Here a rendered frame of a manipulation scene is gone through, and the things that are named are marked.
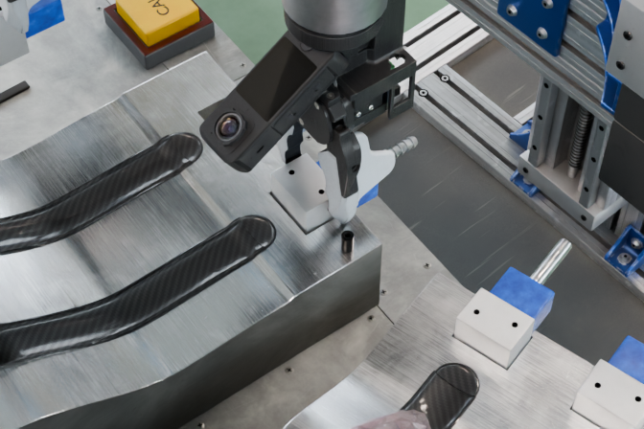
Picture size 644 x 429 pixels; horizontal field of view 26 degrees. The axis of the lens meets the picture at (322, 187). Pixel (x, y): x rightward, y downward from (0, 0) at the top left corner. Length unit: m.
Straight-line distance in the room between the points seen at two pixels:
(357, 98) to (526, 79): 1.16
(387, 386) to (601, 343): 0.84
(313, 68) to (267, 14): 1.55
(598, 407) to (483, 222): 0.94
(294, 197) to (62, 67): 0.36
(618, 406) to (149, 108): 0.47
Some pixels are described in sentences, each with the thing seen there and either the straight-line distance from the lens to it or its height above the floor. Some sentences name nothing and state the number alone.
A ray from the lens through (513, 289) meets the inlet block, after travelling 1.13.
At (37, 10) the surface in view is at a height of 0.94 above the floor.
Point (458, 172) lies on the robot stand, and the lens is 2.04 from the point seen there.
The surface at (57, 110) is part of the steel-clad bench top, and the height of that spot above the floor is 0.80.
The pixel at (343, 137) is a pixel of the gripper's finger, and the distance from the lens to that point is 1.02.
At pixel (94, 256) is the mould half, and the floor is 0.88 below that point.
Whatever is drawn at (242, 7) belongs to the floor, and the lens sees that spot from 2.55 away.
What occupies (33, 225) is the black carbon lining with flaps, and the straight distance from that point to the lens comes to 1.16.
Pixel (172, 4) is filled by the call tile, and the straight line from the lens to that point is 1.37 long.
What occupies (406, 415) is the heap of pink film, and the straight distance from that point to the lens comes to 1.06.
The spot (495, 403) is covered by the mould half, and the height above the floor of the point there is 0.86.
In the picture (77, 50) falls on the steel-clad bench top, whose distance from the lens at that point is 1.39.
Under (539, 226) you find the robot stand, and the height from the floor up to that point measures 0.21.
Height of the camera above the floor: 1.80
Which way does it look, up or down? 52 degrees down
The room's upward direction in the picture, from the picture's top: straight up
